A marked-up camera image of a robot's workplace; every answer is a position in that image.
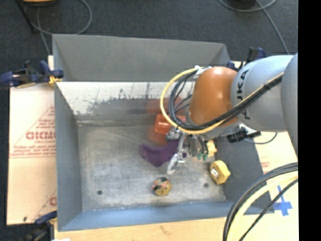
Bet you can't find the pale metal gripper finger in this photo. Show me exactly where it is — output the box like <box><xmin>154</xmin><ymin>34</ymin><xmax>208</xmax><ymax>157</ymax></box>
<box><xmin>173</xmin><ymin>152</ymin><xmax>187</xmax><ymax>166</ymax></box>
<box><xmin>166</xmin><ymin>159</ymin><xmax>179</xmax><ymax>175</ymax></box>

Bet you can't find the orange cup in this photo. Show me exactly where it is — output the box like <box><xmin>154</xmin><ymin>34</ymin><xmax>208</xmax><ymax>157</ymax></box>
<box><xmin>153</xmin><ymin>113</ymin><xmax>187</xmax><ymax>136</ymax></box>

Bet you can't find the purple cloth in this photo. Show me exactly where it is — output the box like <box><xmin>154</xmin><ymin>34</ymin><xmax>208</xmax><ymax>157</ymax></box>
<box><xmin>139</xmin><ymin>140</ymin><xmax>188</xmax><ymax>168</ymax></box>

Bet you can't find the yellow and black toy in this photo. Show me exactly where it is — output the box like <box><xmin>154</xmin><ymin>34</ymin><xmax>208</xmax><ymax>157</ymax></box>
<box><xmin>150</xmin><ymin>176</ymin><xmax>174</xmax><ymax>197</ymax></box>

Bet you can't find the pale yellow toy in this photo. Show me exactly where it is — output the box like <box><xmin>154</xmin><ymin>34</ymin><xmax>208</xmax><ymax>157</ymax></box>
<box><xmin>206</xmin><ymin>139</ymin><xmax>218</xmax><ymax>158</ymax></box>

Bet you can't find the yellow tape measure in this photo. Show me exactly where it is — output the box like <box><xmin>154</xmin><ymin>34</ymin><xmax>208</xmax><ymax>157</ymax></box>
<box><xmin>209</xmin><ymin>160</ymin><xmax>231</xmax><ymax>186</ymax></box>

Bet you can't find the grey metal bin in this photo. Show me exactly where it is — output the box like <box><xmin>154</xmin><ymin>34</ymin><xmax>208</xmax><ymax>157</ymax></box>
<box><xmin>52</xmin><ymin>33</ymin><xmax>274</xmax><ymax>232</ymax></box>

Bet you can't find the brown cardboard board red print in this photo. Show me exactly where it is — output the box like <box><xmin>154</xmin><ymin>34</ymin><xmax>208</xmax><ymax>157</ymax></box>
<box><xmin>6</xmin><ymin>83</ymin><xmax>58</xmax><ymax>226</ymax></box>

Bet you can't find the black cylinder on white bracket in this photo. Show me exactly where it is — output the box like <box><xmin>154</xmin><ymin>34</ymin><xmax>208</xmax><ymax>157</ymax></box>
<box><xmin>227</xmin><ymin>124</ymin><xmax>262</xmax><ymax>144</ymax></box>

